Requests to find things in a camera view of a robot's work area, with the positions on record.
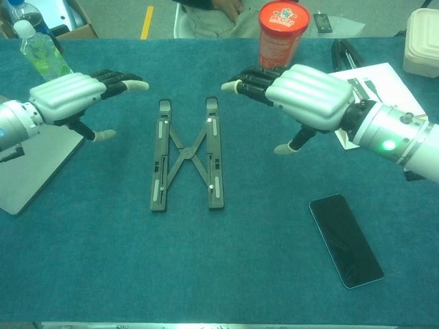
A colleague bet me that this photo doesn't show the black smartphone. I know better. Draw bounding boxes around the black smartphone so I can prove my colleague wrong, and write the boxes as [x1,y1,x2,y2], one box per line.
[308,193,385,289]

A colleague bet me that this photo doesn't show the silver laptop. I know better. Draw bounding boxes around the silver laptop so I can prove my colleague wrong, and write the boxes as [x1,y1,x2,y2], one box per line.
[0,95,86,216]

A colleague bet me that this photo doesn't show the cardboard box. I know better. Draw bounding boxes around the cardboard box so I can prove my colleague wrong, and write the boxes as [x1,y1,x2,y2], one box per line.
[51,0,99,39]

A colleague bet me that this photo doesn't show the seated person grey trousers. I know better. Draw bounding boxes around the seated person grey trousers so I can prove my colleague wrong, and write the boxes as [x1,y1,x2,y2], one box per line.
[171,0,265,38]

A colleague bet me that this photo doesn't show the beige takeout container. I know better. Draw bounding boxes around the beige takeout container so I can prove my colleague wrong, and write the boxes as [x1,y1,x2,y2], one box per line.
[402,8,439,78]

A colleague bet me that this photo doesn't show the white USB cable box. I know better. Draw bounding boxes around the white USB cable box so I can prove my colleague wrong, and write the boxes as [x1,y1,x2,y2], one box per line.
[329,62,429,151]

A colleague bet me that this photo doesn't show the small dark handheld device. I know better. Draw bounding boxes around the small dark handheld device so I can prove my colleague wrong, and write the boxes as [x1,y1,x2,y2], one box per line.
[313,12,333,34]

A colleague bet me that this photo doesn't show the black folding laptop stand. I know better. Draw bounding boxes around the black folding laptop stand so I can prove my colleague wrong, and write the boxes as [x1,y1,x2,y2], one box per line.
[148,97,226,214]

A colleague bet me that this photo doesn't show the dark cola bottle blue label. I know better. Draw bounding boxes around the dark cola bottle blue label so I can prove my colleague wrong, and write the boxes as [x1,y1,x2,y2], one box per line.
[9,0,56,38]

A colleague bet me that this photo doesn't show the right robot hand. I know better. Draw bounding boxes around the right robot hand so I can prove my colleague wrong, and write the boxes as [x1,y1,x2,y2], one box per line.
[221,64,355,156]

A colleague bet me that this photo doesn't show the felt table cover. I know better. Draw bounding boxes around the felt table cover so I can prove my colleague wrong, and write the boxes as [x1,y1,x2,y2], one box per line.
[0,37,439,323]

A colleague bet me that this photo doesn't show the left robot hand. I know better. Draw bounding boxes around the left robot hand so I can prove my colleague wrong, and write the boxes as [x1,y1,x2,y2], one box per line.
[29,69,150,142]

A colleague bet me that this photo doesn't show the aluminium table edge rail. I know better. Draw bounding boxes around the aluminium table edge rail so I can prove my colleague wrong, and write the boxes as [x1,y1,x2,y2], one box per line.
[40,321,439,329]

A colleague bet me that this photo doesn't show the white chair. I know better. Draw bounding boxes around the white chair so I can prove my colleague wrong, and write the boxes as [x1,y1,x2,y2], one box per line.
[173,3,193,39]

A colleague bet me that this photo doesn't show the clear water bottle green label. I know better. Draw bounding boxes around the clear water bottle green label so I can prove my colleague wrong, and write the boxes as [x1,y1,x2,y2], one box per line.
[13,19,75,82]

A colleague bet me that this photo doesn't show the orange snack canister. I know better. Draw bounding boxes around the orange snack canister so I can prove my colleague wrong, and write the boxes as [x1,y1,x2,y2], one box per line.
[258,0,311,71]

